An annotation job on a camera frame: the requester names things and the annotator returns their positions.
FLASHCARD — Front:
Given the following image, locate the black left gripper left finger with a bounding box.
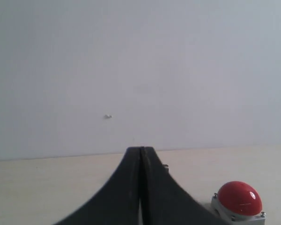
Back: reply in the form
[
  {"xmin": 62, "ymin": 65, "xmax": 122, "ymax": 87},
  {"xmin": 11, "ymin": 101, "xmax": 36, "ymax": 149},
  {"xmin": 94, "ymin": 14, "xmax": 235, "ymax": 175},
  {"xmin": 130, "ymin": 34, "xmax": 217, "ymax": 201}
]
[{"xmin": 57, "ymin": 147, "xmax": 141, "ymax": 225}]

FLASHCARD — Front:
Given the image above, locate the red dome push button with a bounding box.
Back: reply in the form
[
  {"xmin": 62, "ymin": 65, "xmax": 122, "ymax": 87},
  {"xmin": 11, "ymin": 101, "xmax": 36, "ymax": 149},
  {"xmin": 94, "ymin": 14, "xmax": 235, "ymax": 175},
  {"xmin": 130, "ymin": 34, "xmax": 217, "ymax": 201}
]
[{"xmin": 211, "ymin": 181, "xmax": 266, "ymax": 225}]

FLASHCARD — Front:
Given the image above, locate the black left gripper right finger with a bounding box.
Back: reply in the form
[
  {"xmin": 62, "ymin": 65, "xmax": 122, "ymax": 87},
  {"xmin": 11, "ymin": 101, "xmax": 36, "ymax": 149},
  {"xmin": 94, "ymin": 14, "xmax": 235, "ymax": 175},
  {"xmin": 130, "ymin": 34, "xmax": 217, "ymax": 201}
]
[{"xmin": 140, "ymin": 147, "xmax": 226, "ymax": 225}]

